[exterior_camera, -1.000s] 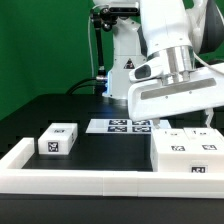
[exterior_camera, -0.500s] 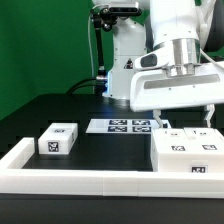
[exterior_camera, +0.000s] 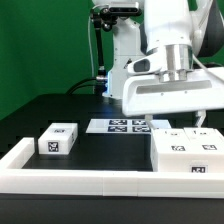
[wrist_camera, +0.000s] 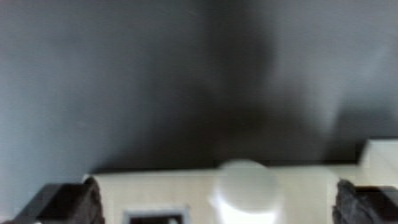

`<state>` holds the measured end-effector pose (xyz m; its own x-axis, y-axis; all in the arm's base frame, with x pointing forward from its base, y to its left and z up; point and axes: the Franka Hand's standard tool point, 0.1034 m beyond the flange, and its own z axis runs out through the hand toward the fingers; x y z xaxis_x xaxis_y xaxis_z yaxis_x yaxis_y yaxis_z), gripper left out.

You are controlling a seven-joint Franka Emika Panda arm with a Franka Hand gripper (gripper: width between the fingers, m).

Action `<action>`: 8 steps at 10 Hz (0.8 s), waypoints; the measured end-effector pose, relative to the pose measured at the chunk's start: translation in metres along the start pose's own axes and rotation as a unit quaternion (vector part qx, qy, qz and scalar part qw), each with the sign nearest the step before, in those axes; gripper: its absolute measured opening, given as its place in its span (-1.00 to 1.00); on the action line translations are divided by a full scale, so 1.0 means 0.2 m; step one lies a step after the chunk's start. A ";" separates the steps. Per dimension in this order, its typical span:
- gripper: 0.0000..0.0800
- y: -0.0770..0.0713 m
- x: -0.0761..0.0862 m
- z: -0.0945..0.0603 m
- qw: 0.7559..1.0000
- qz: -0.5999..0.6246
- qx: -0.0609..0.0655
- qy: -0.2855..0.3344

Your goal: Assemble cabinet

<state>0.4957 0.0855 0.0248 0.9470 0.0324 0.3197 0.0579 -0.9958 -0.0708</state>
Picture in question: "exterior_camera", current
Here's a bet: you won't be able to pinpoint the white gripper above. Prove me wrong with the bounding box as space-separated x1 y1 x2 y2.
122 68 224 130

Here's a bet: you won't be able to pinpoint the white cabinet body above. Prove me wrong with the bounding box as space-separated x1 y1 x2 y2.
150 134 224 173

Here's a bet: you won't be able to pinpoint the white box with tags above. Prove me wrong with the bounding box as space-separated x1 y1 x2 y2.
38 123 78 155

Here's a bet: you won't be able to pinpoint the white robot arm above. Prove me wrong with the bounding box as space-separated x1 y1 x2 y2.
122 0 224 126

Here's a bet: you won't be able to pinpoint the white sheet with four tags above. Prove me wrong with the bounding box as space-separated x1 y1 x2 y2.
85 118 172 136

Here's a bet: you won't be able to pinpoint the white U-shaped table fence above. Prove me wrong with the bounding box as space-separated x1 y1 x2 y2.
0 137 224 199

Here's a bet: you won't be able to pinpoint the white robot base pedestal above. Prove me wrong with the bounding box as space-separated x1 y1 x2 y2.
92 0 144 100

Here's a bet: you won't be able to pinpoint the black cables at base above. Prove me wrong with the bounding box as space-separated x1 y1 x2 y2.
65 77 108 96

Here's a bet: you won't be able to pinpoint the black camera on mount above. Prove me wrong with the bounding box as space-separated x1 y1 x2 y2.
90 1 142 83

